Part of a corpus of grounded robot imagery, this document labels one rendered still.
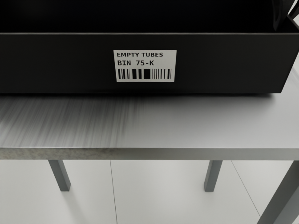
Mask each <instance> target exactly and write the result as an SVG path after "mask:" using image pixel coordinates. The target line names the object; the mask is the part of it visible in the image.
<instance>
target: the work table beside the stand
mask: <svg viewBox="0 0 299 224"><path fill-rule="evenodd" d="M0 160H48V162H49V164H50V167H51V169H52V172H53V174H54V176H55V179H56V181H57V184H58V186H59V189H60V191H61V192H69V190H70V186H71V183H70V180H69V177H68V174H67V171H66V169H65V165H64V162H63V160H209V165H208V169H207V173H206V178H205V182H204V189H205V192H213V191H214V188H215V185H216V182H217V179H218V175H219V172H220V169H221V165H222V162H223V160H293V163H292V164H291V166H290V168H289V169H288V171H287V173H286V175H285V176H284V178H283V180H282V181H281V183H280V185H279V186H278V188H277V190H276V192H275V193H274V195H273V197H272V199H271V200H270V202H269V204H268V205H267V207H266V209H265V210H264V212H263V214H262V215H261V217H260V219H259V220H258V222H257V224H292V223H293V222H294V221H295V219H296V218H297V217H298V215H299V74H298V73H297V71H296V70H295V69H294V67H292V69H291V71H290V74H289V76H288V78H287V80H286V83H285V85H284V87H283V90H282V92H281V93H0Z"/></svg>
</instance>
